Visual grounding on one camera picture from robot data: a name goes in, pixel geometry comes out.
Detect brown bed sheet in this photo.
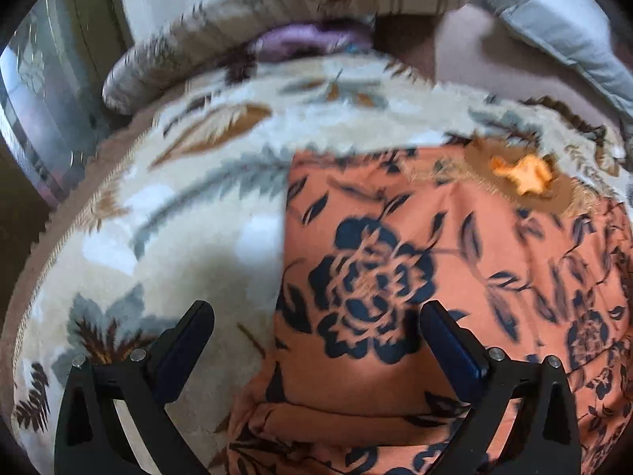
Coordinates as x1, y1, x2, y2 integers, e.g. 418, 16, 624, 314
375, 7, 625, 130

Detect cream leaf-print blanket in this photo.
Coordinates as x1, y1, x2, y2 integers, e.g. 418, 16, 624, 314
10, 53, 630, 475

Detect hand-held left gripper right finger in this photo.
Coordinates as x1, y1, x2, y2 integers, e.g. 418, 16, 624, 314
419, 300, 583, 475

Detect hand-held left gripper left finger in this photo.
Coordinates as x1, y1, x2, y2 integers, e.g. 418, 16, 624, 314
53, 300, 216, 475

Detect grey pillow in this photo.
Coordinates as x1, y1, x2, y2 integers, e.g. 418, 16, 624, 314
465, 0, 633, 127

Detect purple cloth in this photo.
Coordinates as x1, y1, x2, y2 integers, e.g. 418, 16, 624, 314
246, 19, 373, 61

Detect striped beige bolster pillow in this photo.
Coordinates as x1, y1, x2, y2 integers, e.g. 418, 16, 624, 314
101, 0, 500, 116

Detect etched glass cabinet door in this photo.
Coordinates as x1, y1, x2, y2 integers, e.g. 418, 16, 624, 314
0, 0, 127, 200

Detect orange floral pants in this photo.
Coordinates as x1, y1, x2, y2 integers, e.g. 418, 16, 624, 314
208, 144, 633, 475

